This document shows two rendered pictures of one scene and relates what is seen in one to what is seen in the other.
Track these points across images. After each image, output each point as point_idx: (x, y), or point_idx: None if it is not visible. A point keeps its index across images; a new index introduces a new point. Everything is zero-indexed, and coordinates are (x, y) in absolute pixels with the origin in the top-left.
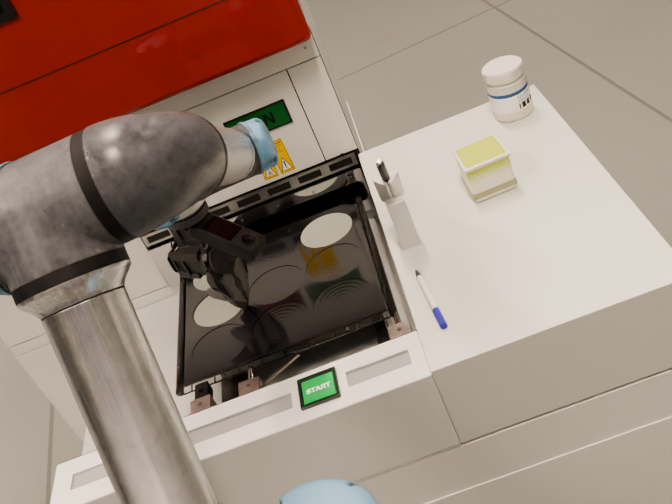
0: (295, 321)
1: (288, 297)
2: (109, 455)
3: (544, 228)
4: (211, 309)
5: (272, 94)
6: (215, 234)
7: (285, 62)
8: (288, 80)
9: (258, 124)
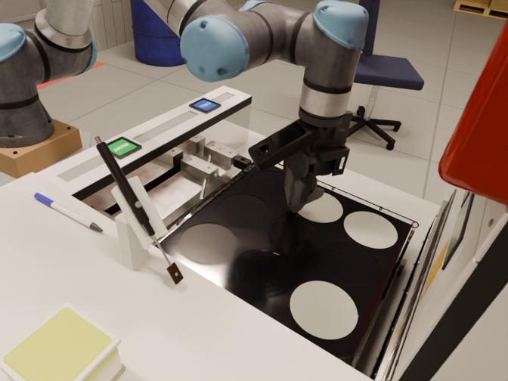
0: (231, 215)
1: (264, 229)
2: None
3: None
4: (321, 201)
5: (472, 219)
6: (283, 128)
7: (489, 206)
8: (472, 230)
9: (196, 21)
